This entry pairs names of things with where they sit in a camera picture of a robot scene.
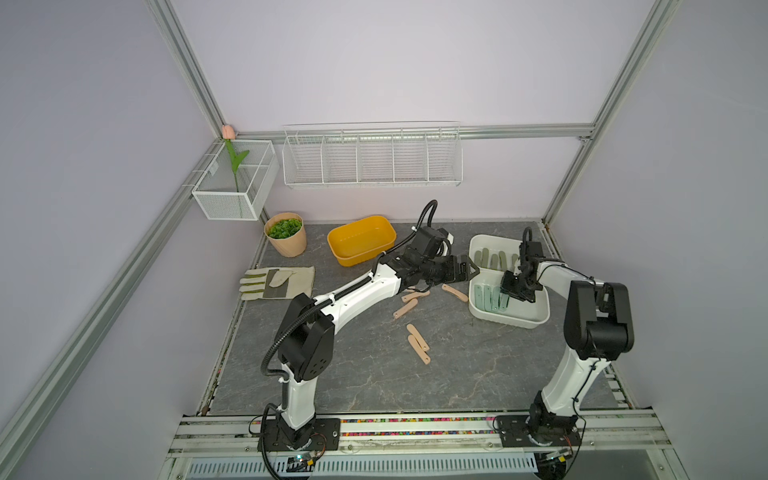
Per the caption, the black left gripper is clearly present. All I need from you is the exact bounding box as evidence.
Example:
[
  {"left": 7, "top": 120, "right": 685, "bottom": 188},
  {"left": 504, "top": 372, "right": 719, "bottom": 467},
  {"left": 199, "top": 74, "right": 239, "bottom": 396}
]
[{"left": 421, "top": 255, "right": 480, "bottom": 286}]

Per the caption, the white basin with knives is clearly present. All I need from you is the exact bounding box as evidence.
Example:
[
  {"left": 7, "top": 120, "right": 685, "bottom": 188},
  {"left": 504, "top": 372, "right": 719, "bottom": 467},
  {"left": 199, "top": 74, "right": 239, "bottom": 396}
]
[{"left": 469, "top": 234, "right": 522, "bottom": 278}]

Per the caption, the yellow plastic basin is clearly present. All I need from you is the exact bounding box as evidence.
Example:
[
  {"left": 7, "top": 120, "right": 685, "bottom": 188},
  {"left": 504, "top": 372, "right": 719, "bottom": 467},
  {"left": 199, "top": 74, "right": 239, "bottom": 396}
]
[{"left": 327, "top": 215, "right": 397, "bottom": 267}]

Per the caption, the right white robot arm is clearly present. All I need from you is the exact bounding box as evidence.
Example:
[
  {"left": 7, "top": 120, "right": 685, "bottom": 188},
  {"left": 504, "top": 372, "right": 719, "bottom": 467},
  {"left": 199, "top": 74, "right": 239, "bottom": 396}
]
[{"left": 500, "top": 228, "right": 635, "bottom": 436}]

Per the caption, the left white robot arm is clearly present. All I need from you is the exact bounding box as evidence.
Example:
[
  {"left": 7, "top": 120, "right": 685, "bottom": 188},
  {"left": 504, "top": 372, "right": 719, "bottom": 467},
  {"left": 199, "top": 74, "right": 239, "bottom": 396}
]
[{"left": 260, "top": 199, "right": 479, "bottom": 434}]

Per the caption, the peach knife top right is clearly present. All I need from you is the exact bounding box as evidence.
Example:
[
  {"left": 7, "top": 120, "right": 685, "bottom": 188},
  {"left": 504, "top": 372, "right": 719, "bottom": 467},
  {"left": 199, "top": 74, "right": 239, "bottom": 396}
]
[{"left": 441, "top": 284, "right": 469, "bottom": 303}]

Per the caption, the peach knife top centre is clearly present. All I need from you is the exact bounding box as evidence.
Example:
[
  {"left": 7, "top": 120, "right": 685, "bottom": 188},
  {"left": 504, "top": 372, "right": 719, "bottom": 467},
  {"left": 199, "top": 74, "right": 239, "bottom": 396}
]
[{"left": 401, "top": 291, "right": 430, "bottom": 304}]

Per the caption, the peach knife upright middle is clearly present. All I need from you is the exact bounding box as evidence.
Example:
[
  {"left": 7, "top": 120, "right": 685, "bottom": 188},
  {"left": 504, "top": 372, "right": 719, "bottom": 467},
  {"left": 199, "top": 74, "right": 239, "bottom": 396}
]
[{"left": 393, "top": 298, "right": 418, "bottom": 320}]

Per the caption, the peach knife lower middle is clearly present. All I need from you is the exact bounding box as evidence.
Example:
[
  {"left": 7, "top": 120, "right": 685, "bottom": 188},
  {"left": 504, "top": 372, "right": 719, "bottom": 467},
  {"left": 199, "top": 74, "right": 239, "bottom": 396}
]
[{"left": 406, "top": 324, "right": 430, "bottom": 351}]

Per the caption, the peach knife bottom of pile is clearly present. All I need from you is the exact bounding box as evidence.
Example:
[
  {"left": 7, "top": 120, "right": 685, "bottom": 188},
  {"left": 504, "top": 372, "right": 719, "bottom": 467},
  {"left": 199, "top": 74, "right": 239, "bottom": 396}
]
[{"left": 408, "top": 335, "right": 431, "bottom": 365}]

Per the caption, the peach plastic plant pot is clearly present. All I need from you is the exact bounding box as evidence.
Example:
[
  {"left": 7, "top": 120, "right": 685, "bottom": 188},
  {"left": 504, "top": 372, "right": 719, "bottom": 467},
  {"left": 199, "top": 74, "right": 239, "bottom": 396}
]
[{"left": 264, "top": 212, "right": 307, "bottom": 258}]

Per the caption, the green artificial plant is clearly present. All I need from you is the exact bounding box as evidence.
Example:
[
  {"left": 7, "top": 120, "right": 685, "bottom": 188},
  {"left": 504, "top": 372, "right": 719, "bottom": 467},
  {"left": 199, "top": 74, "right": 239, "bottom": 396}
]
[{"left": 267, "top": 218, "right": 303, "bottom": 240}]

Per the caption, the beige green work glove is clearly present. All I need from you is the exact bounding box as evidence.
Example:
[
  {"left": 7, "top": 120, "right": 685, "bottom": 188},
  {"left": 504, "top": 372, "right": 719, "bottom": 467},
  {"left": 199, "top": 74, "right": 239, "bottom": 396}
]
[{"left": 239, "top": 267, "right": 315, "bottom": 301}]

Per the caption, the small white mesh basket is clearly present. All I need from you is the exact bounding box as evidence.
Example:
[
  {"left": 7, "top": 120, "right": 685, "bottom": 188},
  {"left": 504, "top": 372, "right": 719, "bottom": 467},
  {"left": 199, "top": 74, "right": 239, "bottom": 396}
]
[{"left": 192, "top": 140, "right": 279, "bottom": 221}]

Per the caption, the artificial pink tulip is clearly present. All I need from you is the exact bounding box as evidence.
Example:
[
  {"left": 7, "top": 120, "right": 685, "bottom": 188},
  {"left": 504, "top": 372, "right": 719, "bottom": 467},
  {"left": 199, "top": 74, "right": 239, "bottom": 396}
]
[{"left": 221, "top": 125, "right": 250, "bottom": 192}]

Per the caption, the white wire wall shelf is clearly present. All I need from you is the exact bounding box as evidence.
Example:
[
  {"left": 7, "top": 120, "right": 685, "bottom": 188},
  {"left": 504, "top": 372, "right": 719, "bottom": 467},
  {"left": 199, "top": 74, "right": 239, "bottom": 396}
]
[{"left": 282, "top": 121, "right": 464, "bottom": 188}]

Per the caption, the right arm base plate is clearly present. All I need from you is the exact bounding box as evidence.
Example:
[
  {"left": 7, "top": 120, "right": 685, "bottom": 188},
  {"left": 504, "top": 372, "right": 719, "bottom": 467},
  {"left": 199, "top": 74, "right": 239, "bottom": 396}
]
[{"left": 492, "top": 414, "right": 582, "bottom": 448}]

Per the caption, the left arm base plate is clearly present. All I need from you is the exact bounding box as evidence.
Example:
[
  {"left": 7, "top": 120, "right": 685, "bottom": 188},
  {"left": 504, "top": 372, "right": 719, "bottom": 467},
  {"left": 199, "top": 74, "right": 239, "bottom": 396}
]
[{"left": 259, "top": 416, "right": 341, "bottom": 452}]

